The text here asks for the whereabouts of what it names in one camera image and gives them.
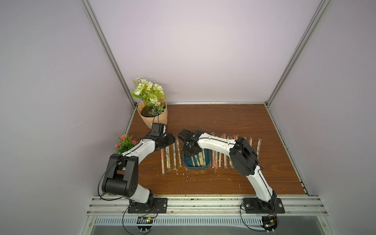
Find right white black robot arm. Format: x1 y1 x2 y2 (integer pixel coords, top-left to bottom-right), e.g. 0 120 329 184
178 129 277 206

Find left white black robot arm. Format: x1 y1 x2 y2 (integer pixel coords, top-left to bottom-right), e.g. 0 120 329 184
98 123 175 204

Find wrapped chopsticks pile in box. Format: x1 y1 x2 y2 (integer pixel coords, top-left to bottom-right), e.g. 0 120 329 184
189 150 207 168

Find teal plastic storage box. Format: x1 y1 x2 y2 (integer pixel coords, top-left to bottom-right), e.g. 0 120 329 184
183 149 212 170

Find large beige ribbed flower pot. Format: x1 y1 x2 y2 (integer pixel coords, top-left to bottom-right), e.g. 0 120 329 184
137 99 168 129

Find pink flowered small plant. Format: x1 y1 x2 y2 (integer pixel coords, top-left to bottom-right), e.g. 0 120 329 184
115 134 138 154

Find white green artificial flowers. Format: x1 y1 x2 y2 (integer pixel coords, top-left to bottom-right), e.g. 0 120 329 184
131 77 167 117

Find left small circuit board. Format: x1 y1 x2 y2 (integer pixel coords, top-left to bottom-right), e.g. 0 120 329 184
136 216 154 235

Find small circuit board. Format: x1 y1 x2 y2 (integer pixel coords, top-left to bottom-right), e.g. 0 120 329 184
261 214 279 233
136 216 154 235

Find right small circuit board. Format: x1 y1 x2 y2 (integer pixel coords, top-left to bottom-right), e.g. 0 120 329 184
261 214 279 233

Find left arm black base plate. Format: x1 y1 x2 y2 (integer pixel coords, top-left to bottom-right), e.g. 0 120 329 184
128 197 168 214

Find right black base cable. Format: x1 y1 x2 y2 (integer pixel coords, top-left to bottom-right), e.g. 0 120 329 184
239 200 266 233

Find black base cable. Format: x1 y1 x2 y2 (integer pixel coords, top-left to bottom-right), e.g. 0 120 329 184
239 200 266 233
121 202 159 235

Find left black base cable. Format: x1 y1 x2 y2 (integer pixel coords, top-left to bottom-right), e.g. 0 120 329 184
121 202 159 235

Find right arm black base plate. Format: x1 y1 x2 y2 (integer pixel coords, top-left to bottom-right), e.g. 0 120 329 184
241 197 285 214

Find aluminium front rail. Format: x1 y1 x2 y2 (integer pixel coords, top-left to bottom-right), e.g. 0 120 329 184
85 194 328 216

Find white slotted cable duct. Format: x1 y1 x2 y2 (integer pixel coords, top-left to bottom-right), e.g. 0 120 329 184
94 216 262 227

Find aluminium corner frame post left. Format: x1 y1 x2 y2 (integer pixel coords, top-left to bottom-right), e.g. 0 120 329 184
80 0 137 109

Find aluminium corner frame post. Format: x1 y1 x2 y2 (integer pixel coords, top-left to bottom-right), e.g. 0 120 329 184
80 0 137 109
265 0 332 109

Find aluminium corner frame post right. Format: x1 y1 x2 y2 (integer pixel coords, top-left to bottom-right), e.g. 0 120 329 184
265 0 332 109

